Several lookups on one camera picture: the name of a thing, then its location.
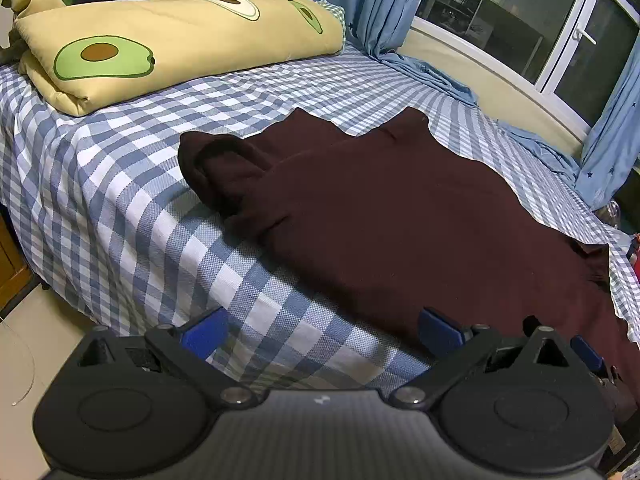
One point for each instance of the clear plastic item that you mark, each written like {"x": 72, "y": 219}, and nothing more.
{"x": 611, "y": 215}

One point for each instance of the blue star curtain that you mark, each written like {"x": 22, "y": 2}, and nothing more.
{"x": 615, "y": 150}
{"x": 380, "y": 5}

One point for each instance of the white framed window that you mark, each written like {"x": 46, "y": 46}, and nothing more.
{"x": 500, "y": 10}

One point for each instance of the blue white checked bed sheet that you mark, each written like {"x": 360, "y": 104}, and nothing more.
{"x": 125, "y": 185}

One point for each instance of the green checked pillow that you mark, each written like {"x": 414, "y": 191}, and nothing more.
{"x": 332, "y": 12}

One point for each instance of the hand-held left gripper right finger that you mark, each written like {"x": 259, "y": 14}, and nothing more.
{"x": 442, "y": 332}

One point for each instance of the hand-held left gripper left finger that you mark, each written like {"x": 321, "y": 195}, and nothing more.
{"x": 205, "y": 335}

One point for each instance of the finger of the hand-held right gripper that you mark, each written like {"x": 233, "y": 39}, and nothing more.
{"x": 586, "y": 352}
{"x": 531, "y": 325}

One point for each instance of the wooden cabinet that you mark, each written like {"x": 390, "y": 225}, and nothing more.
{"x": 10, "y": 260}

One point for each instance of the maroon printed sweatshirt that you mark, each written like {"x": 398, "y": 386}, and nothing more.
{"x": 400, "y": 210}

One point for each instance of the yellow avocado print quilt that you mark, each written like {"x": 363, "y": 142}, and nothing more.
{"x": 200, "y": 35}

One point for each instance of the red fabric bag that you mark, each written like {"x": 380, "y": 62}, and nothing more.
{"x": 636, "y": 257}

